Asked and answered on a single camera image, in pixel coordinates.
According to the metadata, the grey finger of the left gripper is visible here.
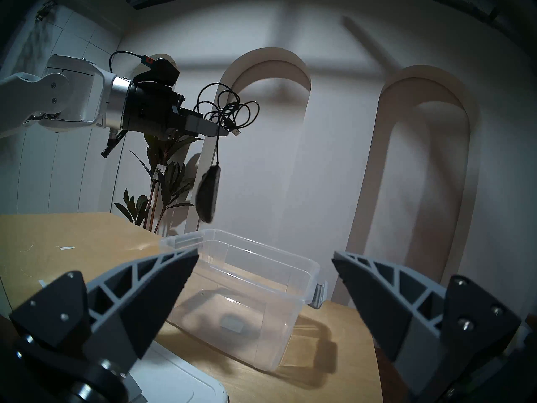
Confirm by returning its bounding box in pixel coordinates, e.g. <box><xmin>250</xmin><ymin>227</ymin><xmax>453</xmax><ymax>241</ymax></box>
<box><xmin>185</xmin><ymin>114</ymin><xmax>230</xmax><ymax>137</ymax></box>

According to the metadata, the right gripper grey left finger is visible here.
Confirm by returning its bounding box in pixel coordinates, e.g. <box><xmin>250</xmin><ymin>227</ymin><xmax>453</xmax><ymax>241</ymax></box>
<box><xmin>9</xmin><ymin>250</ymin><xmax>200</xmax><ymax>367</ymax></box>

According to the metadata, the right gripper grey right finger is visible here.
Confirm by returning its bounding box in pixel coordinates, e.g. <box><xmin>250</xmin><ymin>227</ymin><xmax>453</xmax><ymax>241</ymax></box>
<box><xmin>332</xmin><ymin>251</ymin><xmax>521</xmax><ymax>397</ymax></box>

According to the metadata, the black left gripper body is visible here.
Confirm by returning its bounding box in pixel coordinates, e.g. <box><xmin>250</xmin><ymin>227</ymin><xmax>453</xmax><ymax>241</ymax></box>
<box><xmin>123</xmin><ymin>81</ymin><xmax>198</xmax><ymax>141</ymax></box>

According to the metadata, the black wired computer mouse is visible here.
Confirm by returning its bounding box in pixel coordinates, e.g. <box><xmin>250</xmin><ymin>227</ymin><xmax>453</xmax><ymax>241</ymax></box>
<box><xmin>192</xmin><ymin>83</ymin><xmax>261</xmax><ymax>224</ymax></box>

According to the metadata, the white lid with grey handle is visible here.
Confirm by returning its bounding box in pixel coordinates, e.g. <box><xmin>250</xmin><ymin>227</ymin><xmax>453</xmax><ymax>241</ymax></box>
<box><xmin>126</xmin><ymin>341</ymin><xmax>229</xmax><ymax>403</ymax></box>

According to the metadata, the clear plastic storage container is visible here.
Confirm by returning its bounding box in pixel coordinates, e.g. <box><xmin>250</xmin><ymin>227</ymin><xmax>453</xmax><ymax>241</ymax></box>
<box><xmin>159</xmin><ymin>228</ymin><xmax>328</xmax><ymax>372</ymax></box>

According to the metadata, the tall dark green plant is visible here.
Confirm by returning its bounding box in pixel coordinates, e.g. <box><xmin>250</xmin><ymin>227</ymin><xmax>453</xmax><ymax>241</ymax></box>
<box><xmin>114</xmin><ymin>133</ymin><xmax>203</xmax><ymax>235</ymax></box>

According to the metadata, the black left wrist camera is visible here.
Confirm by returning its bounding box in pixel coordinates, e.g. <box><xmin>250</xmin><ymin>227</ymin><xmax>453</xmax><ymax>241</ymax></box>
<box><xmin>133</xmin><ymin>57</ymin><xmax>181</xmax><ymax>88</ymax></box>

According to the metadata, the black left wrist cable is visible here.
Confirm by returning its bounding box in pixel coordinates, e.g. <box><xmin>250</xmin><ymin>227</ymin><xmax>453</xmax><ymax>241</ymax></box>
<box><xmin>109</xmin><ymin>50</ymin><xmax>146</xmax><ymax>74</ymax></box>

